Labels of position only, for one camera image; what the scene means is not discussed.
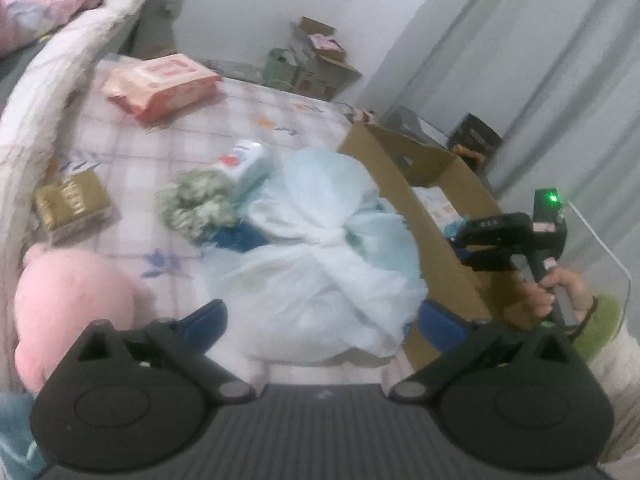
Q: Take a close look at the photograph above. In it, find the red wet wipes pack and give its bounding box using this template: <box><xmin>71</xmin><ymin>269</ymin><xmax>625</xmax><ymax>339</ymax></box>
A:
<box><xmin>100</xmin><ymin>53</ymin><xmax>223</xmax><ymax>125</ymax></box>

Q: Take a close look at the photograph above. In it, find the small white tissue pack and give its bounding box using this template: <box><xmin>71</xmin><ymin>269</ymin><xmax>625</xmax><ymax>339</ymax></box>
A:
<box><xmin>212</xmin><ymin>139</ymin><xmax>273</xmax><ymax>196</ymax></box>

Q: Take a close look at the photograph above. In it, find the grey box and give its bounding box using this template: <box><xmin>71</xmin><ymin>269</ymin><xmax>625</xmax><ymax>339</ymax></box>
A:
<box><xmin>382</xmin><ymin>105</ymin><xmax>448</xmax><ymax>148</ymax></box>

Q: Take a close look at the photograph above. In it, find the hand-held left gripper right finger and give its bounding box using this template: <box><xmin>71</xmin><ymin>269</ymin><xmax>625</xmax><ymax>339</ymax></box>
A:
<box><xmin>387</xmin><ymin>300</ymin><xmax>593</xmax><ymax>405</ymax></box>

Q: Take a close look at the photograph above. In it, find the white plaid rolled quilt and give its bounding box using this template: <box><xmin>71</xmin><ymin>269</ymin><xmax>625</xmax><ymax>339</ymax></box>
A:
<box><xmin>0</xmin><ymin>0</ymin><xmax>166</xmax><ymax>281</ymax></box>

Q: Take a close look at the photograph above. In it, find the gold tissue packet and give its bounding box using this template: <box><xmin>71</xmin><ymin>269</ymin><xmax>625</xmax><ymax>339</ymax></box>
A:
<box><xmin>32</xmin><ymin>170</ymin><xmax>113</xmax><ymax>243</ymax></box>

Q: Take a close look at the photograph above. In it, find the small open cardboard box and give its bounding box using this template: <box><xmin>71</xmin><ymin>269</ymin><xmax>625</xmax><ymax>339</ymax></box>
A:
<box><xmin>290</xmin><ymin>16</ymin><xmax>363</xmax><ymax>101</ymax></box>

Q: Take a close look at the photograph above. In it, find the green bin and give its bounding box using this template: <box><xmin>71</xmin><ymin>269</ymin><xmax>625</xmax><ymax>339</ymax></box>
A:
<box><xmin>264</xmin><ymin>47</ymin><xmax>301</xmax><ymax>88</ymax></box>

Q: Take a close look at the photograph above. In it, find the person's right hand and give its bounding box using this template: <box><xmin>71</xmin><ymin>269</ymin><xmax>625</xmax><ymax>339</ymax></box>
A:
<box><xmin>520</xmin><ymin>266</ymin><xmax>598</xmax><ymax>326</ymax></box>

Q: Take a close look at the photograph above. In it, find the large cardboard box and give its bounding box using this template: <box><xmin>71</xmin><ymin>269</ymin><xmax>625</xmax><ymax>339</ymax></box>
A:
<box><xmin>337</xmin><ymin>122</ymin><xmax>551</xmax><ymax>386</ymax></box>

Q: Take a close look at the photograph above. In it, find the pink plush toy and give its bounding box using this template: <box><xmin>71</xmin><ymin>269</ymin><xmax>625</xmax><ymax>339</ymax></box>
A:
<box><xmin>12</xmin><ymin>245</ymin><xmax>268</xmax><ymax>396</ymax></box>

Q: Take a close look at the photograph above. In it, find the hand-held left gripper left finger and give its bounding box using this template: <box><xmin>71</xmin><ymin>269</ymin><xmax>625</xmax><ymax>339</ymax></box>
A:
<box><xmin>50</xmin><ymin>300</ymin><xmax>258</xmax><ymax>405</ymax></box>

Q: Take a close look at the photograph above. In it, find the plaid cartoon bed sheet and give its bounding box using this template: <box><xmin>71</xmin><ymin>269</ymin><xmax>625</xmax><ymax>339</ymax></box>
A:
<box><xmin>10</xmin><ymin>55</ymin><xmax>416</xmax><ymax>386</ymax></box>

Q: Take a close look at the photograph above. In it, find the grey curtain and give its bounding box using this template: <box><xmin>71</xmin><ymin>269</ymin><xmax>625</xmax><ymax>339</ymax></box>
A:
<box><xmin>350</xmin><ymin>0</ymin><xmax>640</xmax><ymax>311</ymax></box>

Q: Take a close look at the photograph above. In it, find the white plastic bag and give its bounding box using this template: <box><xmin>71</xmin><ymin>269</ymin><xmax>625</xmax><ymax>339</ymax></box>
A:
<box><xmin>200</xmin><ymin>147</ymin><xmax>428</xmax><ymax>358</ymax></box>

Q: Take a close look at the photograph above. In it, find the white packet with yellow print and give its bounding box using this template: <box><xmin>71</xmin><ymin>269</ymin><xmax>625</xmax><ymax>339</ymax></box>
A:
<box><xmin>412</xmin><ymin>186</ymin><xmax>461</xmax><ymax>233</ymax></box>

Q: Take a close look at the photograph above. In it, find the black box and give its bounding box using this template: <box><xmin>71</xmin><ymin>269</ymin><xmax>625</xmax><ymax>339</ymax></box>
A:
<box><xmin>447</xmin><ymin>112</ymin><xmax>502</xmax><ymax>161</ymax></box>

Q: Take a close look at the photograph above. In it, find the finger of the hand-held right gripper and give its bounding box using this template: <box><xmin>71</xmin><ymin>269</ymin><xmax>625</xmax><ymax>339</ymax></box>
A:
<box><xmin>457</xmin><ymin>247</ymin><xmax>518</xmax><ymax>272</ymax></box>
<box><xmin>444</xmin><ymin>219</ymin><xmax>472</xmax><ymax>242</ymax></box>

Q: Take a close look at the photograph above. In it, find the dark blue cloth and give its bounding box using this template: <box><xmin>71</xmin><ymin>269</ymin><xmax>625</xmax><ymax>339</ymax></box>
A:
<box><xmin>207</xmin><ymin>224</ymin><xmax>268</xmax><ymax>256</ymax></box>

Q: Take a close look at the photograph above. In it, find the pink item in small box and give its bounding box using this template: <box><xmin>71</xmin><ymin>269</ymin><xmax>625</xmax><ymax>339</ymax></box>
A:
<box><xmin>307</xmin><ymin>33</ymin><xmax>341</xmax><ymax>52</ymax></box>

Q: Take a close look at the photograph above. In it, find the green floral cloth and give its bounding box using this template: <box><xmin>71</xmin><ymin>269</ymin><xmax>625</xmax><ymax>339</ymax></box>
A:
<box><xmin>156</xmin><ymin>169</ymin><xmax>241</xmax><ymax>241</ymax></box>

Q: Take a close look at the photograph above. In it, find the blue towel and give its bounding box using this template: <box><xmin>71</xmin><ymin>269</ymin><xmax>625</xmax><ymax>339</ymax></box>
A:
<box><xmin>0</xmin><ymin>390</ymin><xmax>48</xmax><ymax>480</ymax></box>

